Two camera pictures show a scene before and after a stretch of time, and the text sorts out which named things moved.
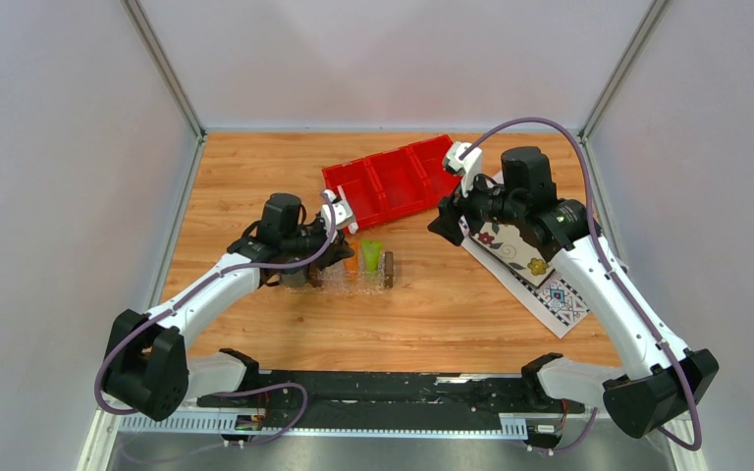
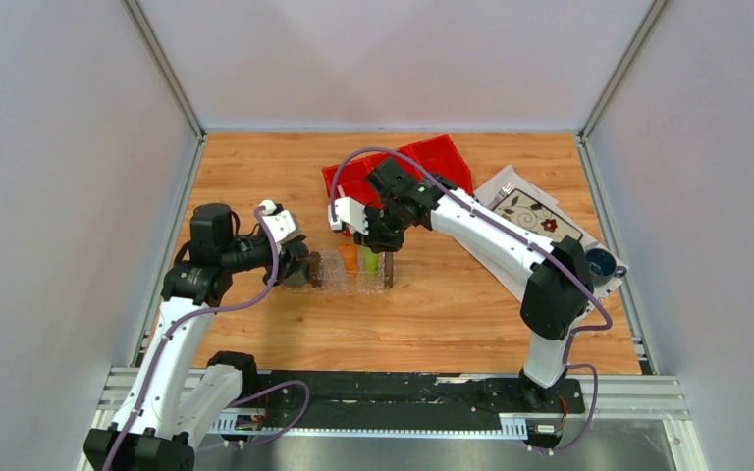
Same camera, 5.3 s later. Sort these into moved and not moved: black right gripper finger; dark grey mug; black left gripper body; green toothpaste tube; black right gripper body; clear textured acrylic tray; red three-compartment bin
Moved: black left gripper body; black right gripper finger; black right gripper body
Not moved: red three-compartment bin; clear textured acrylic tray; green toothpaste tube; dark grey mug
